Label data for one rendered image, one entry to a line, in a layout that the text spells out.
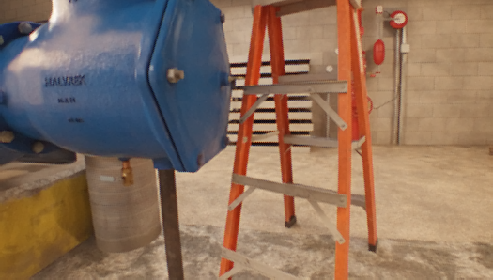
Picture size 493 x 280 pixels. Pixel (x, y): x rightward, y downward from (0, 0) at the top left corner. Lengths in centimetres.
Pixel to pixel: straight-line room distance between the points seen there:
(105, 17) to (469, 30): 456
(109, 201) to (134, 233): 22
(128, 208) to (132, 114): 83
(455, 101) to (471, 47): 81
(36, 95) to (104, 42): 27
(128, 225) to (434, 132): 415
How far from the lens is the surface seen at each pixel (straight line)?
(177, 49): 62
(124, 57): 65
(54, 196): 155
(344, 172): 76
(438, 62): 448
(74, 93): 75
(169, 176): 91
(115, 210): 143
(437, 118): 449
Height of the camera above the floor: 79
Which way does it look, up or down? 7 degrees down
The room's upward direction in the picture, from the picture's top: 1 degrees counter-clockwise
